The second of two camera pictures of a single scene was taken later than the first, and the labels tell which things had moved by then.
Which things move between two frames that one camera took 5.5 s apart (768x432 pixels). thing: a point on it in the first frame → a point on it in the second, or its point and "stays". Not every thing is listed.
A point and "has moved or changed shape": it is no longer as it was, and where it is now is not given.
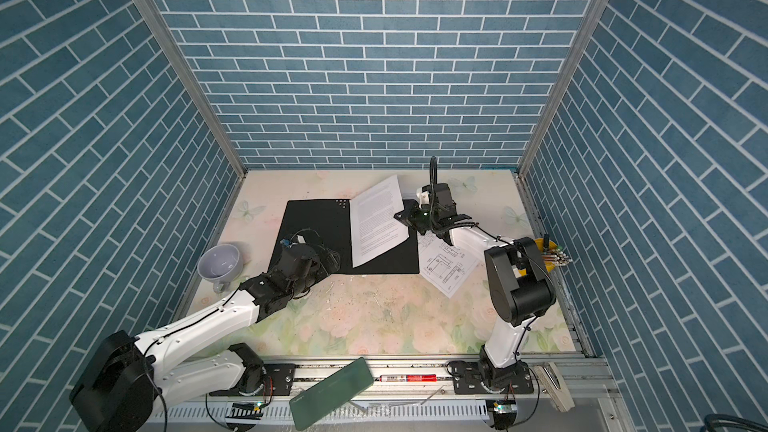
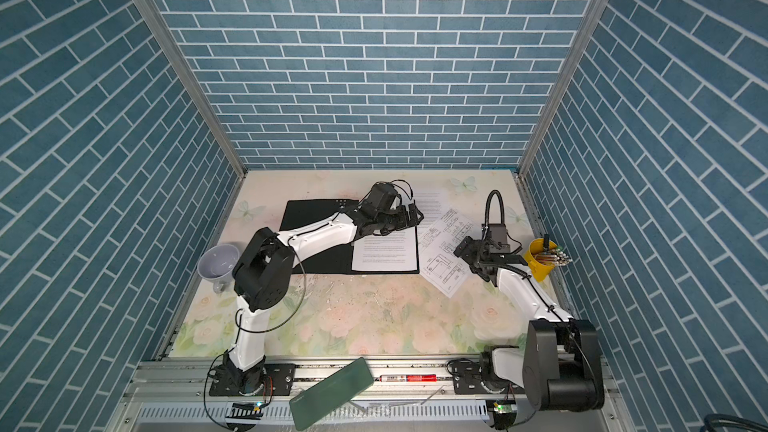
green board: x=321 y=398 stays
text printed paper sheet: x=374 y=227 has moved or changed shape
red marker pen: x=407 y=378 stays
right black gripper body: x=422 y=220 → x=475 y=254
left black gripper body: x=316 y=272 → x=395 y=218
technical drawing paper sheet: x=444 y=266 stays
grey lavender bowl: x=219 y=264 stays
